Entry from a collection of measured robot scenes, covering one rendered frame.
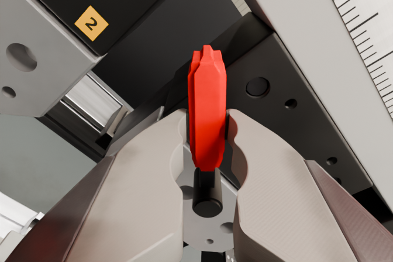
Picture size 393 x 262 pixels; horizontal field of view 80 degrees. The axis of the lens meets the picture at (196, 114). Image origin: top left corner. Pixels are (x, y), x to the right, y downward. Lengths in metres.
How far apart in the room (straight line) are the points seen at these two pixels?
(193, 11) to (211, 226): 0.56
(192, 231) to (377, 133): 0.17
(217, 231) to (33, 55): 0.20
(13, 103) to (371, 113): 0.23
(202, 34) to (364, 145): 0.55
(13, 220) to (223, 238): 0.27
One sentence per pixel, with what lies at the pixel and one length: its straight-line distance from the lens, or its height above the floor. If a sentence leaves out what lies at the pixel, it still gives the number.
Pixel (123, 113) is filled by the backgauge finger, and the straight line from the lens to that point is 0.54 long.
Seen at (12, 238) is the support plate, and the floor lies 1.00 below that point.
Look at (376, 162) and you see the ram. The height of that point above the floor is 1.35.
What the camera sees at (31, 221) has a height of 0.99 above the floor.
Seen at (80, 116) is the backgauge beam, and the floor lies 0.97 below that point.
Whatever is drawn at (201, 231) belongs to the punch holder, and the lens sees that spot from 0.24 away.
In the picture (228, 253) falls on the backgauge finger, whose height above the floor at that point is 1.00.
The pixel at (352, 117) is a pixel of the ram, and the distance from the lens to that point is 0.18.
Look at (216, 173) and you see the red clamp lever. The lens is 0.16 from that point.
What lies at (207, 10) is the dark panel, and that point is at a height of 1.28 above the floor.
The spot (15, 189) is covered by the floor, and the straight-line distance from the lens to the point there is 1.55.
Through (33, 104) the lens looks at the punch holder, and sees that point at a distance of 0.18.
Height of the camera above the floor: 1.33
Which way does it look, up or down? 21 degrees down
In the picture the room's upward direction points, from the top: 55 degrees clockwise
